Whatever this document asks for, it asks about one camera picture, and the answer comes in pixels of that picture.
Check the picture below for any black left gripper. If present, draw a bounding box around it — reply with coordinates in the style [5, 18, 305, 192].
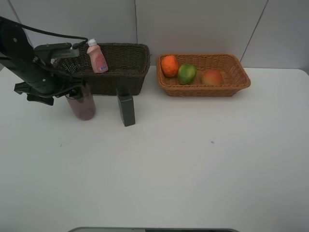
[14, 72, 83, 106]

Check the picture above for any purple translucent plastic cup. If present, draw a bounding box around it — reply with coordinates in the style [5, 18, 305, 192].
[66, 83, 96, 120]

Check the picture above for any pink lotion bottle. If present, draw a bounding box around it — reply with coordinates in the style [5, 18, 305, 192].
[87, 39, 108, 73]

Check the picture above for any orange tangerine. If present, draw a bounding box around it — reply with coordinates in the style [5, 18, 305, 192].
[161, 55, 179, 78]

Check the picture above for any green mango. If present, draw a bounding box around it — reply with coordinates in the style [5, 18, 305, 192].
[177, 64, 197, 85]

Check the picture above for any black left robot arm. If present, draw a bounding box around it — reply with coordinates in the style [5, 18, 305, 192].
[0, 18, 87, 105]

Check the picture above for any dark rectangular bottle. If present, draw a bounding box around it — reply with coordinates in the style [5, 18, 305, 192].
[116, 88, 136, 127]

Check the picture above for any dark brown wicker basket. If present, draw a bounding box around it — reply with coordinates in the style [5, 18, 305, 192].
[54, 43, 151, 96]

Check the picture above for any tan wicker basket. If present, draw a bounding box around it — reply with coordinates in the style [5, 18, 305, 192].
[156, 54, 251, 97]

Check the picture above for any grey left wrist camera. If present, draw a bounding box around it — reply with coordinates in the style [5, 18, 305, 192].
[34, 43, 80, 63]

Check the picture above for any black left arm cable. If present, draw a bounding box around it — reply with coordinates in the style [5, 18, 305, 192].
[0, 16, 89, 48]

